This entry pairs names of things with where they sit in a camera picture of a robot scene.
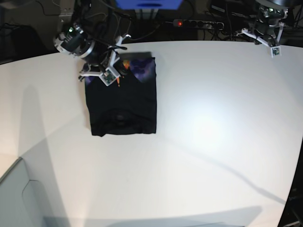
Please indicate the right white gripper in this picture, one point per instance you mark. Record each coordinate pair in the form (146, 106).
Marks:
(109, 58)

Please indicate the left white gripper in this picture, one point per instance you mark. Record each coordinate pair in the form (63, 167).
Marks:
(267, 32)

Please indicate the black T-shirt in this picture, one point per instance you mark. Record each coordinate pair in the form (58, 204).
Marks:
(128, 106)

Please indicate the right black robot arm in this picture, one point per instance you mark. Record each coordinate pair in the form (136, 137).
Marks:
(94, 43)

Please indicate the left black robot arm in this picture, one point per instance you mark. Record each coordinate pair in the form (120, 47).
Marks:
(266, 9)

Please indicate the black power strip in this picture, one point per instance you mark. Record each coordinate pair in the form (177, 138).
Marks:
(201, 24)

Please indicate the blue plastic box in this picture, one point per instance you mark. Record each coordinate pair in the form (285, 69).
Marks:
(149, 4)

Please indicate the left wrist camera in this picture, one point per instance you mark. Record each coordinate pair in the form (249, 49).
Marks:
(275, 51)

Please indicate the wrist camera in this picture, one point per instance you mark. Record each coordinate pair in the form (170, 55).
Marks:
(109, 76)
(275, 51)

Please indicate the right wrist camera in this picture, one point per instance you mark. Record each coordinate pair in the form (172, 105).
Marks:
(109, 76)

